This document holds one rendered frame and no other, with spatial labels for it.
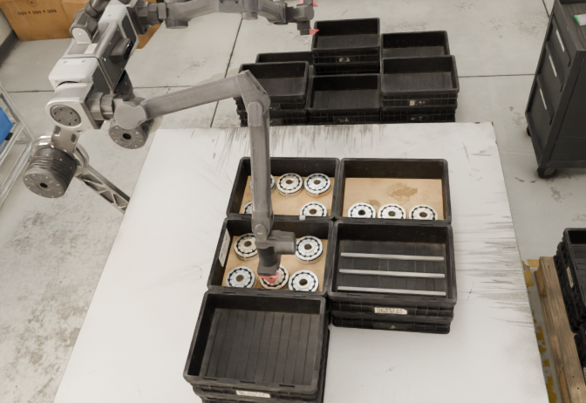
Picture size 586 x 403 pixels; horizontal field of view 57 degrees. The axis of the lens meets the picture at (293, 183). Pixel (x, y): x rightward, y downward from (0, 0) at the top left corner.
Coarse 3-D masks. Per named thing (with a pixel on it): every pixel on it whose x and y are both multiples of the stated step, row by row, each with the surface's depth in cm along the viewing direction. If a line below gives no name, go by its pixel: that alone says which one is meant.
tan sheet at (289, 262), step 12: (324, 240) 196; (324, 252) 192; (228, 264) 194; (240, 264) 193; (252, 264) 192; (288, 264) 191; (300, 264) 190; (312, 264) 189; (324, 264) 189; (288, 288) 184
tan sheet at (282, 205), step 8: (280, 176) 219; (248, 184) 218; (248, 192) 215; (304, 192) 212; (248, 200) 213; (272, 200) 211; (280, 200) 211; (288, 200) 210; (296, 200) 209; (304, 200) 209; (312, 200) 208; (320, 200) 208; (328, 200) 208; (280, 208) 208; (288, 208) 207; (296, 208) 207; (328, 208) 205
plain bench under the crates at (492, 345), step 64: (192, 128) 264; (320, 128) 253; (384, 128) 248; (448, 128) 243; (192, 192) 237; (128, 256) 218; (192, 256) 214; (512, 256) 196; (128, 320) 199; (192, 320) 196; (512, 320) 181; (64, 384) 186; (128, 384) 183; (384, 384) 172; (448, 384) 170; (512, 384) 167
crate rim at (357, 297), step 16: (336, 224) 187; (352, 224) 187; (368, 224) 186; (384, 224) 185; (400, 224) 184; (416, 224) 183; (432, 224) 182; (448, 224) 181; (336, 240) 183; (416, 304) 166; (432, 304) 165; (448, 304) 164
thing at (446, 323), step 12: (336, 312) 177; (336, 324) 186; (348, 324) 185; (360, 324) 184; (372, 324) 182; (384, 324) 181; (396, 324) 179; (408, 324) 178; (420, 324) 177; (432, 324) 177; (444, 324) 176
